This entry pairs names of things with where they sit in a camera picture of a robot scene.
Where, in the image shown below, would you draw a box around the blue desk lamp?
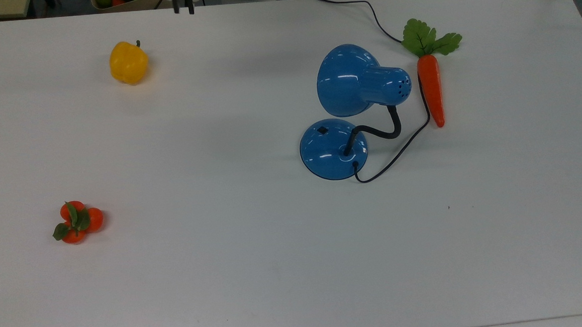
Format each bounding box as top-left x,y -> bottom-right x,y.
294,40 -> 417,183

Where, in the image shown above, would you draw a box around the basket of toy fruit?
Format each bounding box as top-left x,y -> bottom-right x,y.
89,0 -> 166,14

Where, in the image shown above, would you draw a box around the yellow toy bell pepper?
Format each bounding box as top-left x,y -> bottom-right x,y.
108,39 -> 151,86

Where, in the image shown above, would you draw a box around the orange tangerine cluster with leaves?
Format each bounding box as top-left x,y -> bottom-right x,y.
50,199 -> 106,246

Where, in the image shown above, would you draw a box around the orange toy carrot green leaves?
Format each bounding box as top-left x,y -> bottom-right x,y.
400,15 -> 468,130

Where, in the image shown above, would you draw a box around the black lamp power cable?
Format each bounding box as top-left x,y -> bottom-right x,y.
299,0 -> 435,187

